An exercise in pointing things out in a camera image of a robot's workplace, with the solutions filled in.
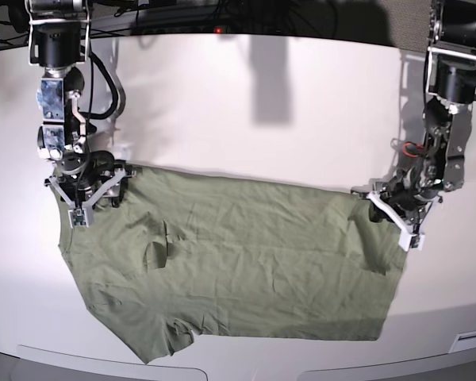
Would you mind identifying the green T-shirt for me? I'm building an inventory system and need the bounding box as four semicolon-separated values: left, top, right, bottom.
59;167;406;363

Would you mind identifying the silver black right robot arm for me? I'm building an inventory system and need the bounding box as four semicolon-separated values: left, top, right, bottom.
25;1;136;228

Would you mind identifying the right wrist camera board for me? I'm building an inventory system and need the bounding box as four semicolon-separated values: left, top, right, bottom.
69;210;86;228

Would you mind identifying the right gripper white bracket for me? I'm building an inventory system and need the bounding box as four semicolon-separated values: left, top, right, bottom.
44;150;137;228

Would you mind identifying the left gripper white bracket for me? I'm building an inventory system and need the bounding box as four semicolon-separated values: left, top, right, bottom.
351;174;443;251

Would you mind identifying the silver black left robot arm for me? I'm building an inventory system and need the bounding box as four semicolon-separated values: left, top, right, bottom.
352;1;476;251

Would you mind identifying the black power strip red light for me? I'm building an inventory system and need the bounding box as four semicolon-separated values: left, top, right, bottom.
137;25;286;35

